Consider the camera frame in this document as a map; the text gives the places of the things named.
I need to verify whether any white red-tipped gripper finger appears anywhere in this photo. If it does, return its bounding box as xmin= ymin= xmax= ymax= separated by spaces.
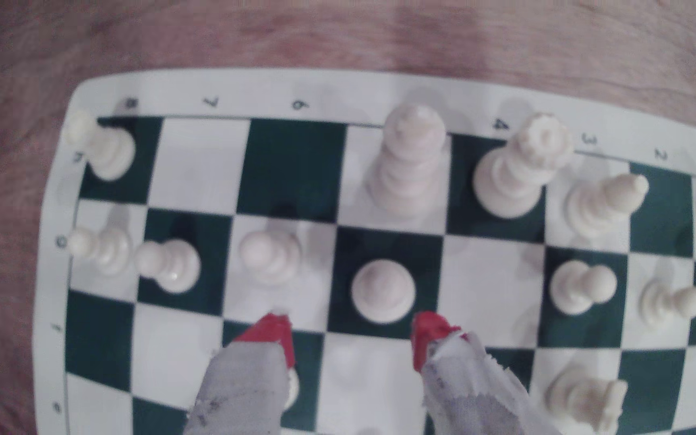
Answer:
xmin=184 ymin=311 xmax=296 ymax=435
xmin=411 ymin=311 xmax=560 ymax=435

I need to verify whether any white chess bishop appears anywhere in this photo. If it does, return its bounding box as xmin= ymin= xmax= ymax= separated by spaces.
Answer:
xmin=351 ymin=259 xmax=416 ymax=325
xmin=564 ymin=173 xmax=650 ymax=239

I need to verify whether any white chess knight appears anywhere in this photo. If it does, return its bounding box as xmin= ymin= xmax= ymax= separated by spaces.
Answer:
xmin=544 ymin=365 xmax=628 ymax=435
xmin=284 ymin=367 xmax=300 ymax=412

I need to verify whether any white chess pawn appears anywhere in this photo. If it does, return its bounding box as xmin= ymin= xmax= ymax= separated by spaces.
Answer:
xmin=238 ymin=230 xmax=302 ymax=286
xmin=549 ymin=260 xmax=618 ymax=317
xmin=135 ymin=238 xmax=202 ymax=295
xmin=639 ymin=280 xmax=696 ymax=330
xmin=67 ymin=225 xmax=133 ymax=277

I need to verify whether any white chess queen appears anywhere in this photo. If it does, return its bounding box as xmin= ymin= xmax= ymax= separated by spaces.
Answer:
xmin=472 ymin=114 xmax=575 ymax=220

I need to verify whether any white chess king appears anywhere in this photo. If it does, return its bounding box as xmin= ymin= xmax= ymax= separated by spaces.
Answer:
xmin=366 ymin=103 xmax=450 ymax=220

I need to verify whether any white chess rook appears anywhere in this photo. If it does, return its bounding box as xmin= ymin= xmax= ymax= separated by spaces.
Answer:
xmin=63 ymin=110 xmax=137 ymax=182

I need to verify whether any green white chess mat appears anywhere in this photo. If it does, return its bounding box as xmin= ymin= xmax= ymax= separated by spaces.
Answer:
xmin=33 ymin=68 xmax=696 ymax=435

